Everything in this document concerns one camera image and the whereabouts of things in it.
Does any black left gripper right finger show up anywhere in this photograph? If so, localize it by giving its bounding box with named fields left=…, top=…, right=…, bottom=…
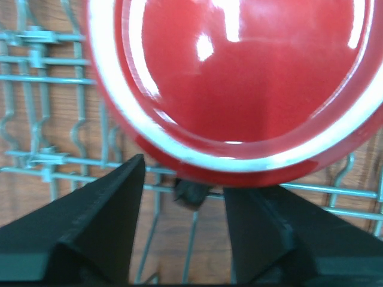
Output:
left=223, top=186, right=382, bottom=284

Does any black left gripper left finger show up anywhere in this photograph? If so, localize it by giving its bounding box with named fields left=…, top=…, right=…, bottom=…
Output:
left=1, top=154, right=145, bottom=284

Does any plain red mug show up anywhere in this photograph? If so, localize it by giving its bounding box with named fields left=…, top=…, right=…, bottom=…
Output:
left=86, top=0, right=383, bottom=210

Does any grey wire dish rack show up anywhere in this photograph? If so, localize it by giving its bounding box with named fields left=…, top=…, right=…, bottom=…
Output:
left=1, top=1, right=382, bottom=284

